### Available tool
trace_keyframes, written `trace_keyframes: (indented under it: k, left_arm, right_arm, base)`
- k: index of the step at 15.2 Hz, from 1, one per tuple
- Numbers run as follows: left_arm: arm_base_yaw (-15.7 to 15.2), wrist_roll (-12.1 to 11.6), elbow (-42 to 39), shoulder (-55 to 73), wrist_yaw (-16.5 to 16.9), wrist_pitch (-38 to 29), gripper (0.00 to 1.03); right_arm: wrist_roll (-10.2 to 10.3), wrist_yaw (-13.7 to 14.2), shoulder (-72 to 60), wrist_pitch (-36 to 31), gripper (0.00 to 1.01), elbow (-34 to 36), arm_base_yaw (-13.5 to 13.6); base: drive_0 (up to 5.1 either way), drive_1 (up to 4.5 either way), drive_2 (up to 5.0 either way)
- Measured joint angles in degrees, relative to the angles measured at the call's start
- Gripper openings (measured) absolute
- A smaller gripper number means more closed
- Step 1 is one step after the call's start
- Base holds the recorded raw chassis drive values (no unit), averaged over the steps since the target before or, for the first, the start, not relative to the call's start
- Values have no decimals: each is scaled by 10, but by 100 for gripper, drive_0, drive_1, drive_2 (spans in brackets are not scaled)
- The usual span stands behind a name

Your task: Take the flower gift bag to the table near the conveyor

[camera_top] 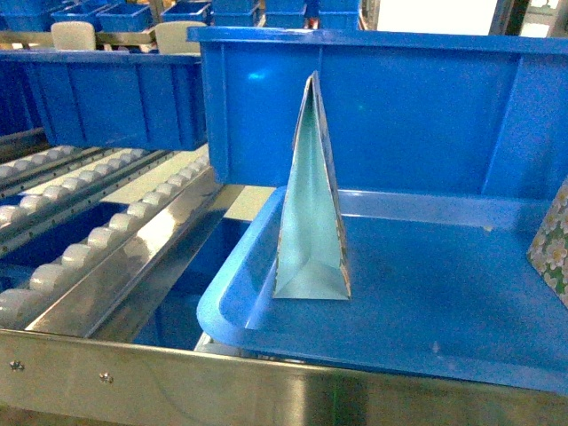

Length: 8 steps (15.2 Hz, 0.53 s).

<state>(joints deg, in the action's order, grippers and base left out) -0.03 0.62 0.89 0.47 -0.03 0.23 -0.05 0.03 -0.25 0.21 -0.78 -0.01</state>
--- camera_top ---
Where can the beige chair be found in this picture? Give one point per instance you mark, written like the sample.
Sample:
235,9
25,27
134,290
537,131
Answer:
73,36
171,38

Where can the folded flower gift bag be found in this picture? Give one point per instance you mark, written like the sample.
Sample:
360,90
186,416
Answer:
312,260

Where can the large blue plastic bin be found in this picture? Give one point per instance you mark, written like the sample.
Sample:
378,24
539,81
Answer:
440,286

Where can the blue bin on left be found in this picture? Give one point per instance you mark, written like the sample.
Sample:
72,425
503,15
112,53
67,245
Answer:
114,98

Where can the blue bin behind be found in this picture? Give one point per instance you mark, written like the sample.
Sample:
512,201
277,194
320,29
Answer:
464,114

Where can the steel front rail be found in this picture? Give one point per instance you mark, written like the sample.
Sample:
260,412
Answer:
54,380

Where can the flower gift bag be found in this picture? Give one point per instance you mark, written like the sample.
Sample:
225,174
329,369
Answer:
312,260
548,251

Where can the white roller track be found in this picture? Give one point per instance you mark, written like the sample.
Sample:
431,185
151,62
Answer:
20,305

